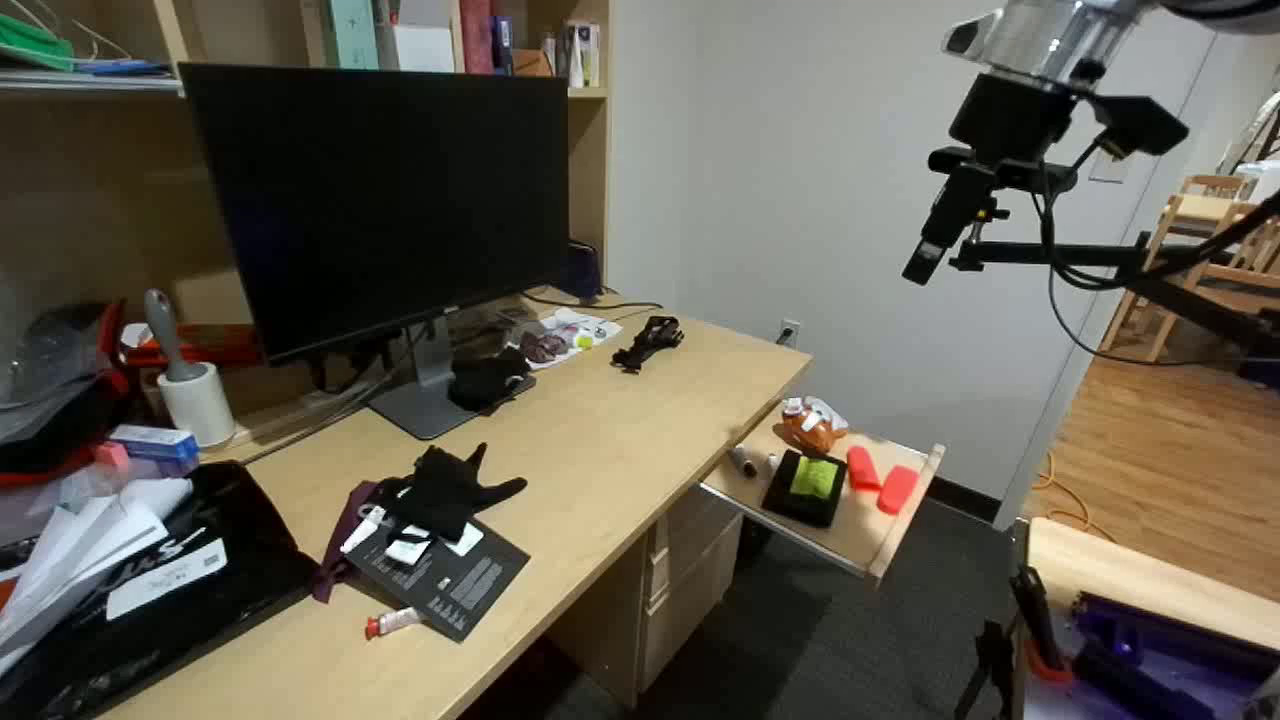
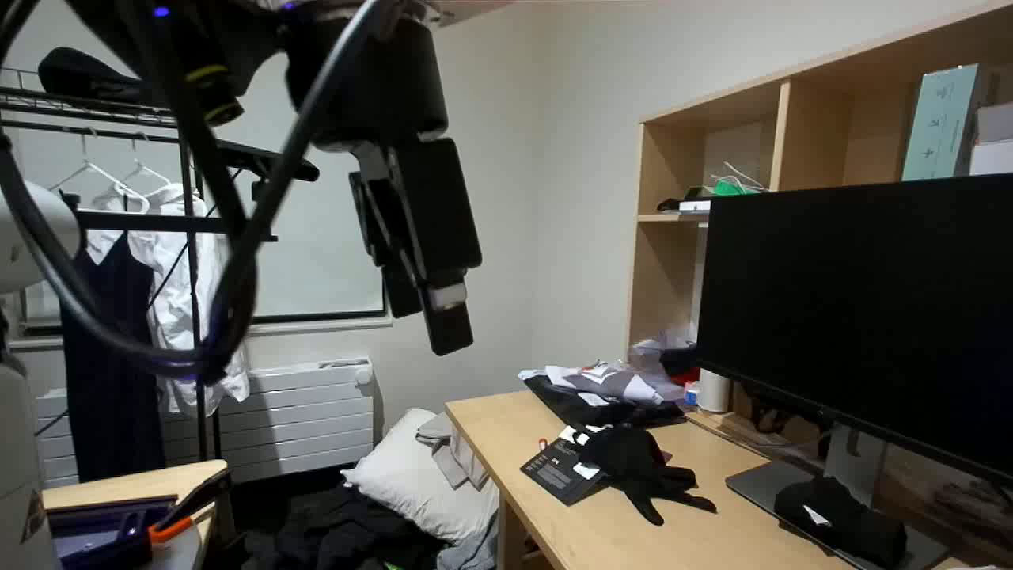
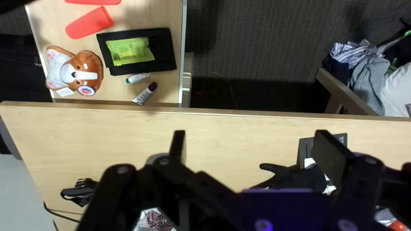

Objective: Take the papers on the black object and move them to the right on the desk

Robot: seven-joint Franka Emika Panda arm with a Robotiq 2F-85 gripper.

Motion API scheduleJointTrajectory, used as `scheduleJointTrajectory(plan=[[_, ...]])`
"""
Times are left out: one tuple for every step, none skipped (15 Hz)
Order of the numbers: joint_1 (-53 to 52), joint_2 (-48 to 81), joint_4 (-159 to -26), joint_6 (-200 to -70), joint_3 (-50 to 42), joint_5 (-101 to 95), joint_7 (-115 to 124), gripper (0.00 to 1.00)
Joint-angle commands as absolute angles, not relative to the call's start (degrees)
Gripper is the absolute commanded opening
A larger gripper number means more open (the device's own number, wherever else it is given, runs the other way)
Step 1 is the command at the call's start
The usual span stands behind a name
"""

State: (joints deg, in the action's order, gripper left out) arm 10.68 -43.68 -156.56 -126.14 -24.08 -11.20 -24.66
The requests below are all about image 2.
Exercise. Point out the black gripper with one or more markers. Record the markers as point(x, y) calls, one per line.
point(391, 90)

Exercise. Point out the white papers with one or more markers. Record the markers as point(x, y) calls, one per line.
point(598, 377)

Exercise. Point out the black cloth on desk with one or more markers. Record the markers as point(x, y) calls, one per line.
point(638, 467)

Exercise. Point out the black clothes rack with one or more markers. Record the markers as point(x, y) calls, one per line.
point(86, 119)

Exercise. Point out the white shirt on hanger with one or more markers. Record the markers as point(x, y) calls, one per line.
point(184, 306)

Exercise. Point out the white pillow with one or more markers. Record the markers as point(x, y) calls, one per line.
point(402, 477)

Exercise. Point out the black shopping bag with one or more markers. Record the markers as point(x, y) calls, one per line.
point(578, 405)

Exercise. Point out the clear plastic bag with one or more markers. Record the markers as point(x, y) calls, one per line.
point(667, 367)

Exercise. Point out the dark dress on hanger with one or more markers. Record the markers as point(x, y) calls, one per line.
point(113, 402)

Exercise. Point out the dark clothes pile on floor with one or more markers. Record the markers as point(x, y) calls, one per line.
point(340, 531)

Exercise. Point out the wooden shelf unit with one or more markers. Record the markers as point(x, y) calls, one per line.
point(840, 122)

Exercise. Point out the black computer monitor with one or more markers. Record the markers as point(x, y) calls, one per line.
point(880, 306)

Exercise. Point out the black pouch on monitor base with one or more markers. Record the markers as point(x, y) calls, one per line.
point(824, 512)

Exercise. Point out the teal book on shelf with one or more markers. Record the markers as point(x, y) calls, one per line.
point(940, 122)

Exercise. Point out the white wall radiator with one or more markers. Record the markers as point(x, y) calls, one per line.
point(294, 418)

